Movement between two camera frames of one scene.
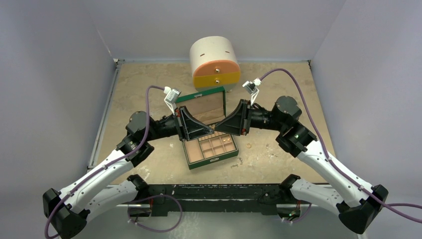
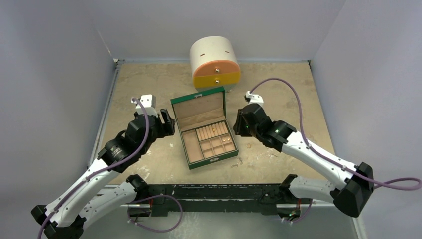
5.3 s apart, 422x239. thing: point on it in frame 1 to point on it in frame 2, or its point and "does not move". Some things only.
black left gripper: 188,127 to 166,128
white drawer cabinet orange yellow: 214,63 does not move
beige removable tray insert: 213,145 does not move
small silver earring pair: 237,165 does not move
